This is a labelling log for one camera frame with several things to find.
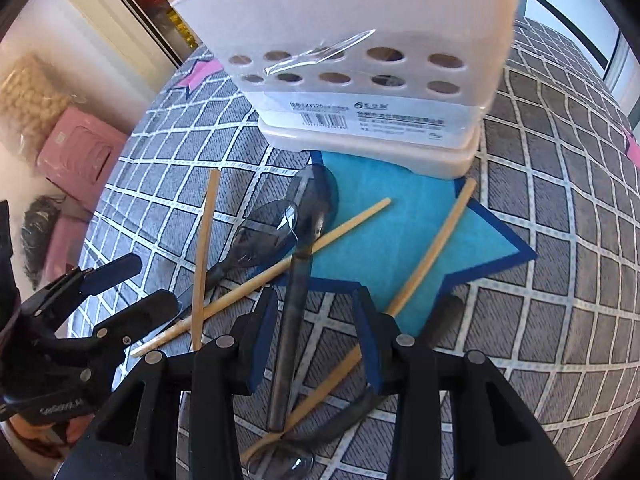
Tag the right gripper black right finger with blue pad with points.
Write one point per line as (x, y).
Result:
(494, 435)

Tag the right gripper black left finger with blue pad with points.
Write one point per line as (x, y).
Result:
(135, 434)

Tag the wooden chopstick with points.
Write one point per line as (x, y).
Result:
(353, 357)
(199, 285)

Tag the wooden chopstick crossing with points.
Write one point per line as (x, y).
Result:
(259, 281)

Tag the pink box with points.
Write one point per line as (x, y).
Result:
(80, 154)

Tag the grey checked tablecloth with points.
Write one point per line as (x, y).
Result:
(563, 328)

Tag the white utensil holder caddy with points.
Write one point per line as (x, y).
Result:
(401, 81)

